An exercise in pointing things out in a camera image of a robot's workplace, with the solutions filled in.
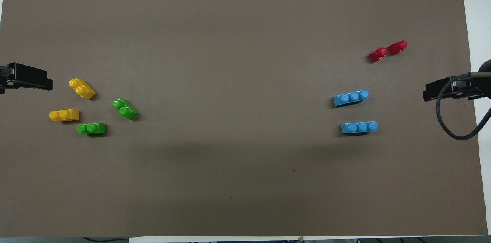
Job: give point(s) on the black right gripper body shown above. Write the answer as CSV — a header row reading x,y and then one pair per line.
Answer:
x,y
477,86

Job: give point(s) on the blue three-stud toy brick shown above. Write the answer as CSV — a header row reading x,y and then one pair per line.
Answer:
x,y
351,98
358,127

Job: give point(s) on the green two-stud toy brick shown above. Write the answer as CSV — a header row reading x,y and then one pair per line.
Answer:
x,y
92,128
126,109

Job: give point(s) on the yellow two-stud toy brick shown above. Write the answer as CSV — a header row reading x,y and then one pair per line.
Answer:
x,y
65,115
82,89

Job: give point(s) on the red one-stud toy brick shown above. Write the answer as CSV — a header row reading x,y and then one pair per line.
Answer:
x,y
397,48
378,55

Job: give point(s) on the brown table mat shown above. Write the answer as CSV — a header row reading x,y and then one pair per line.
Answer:
x,y
238,63

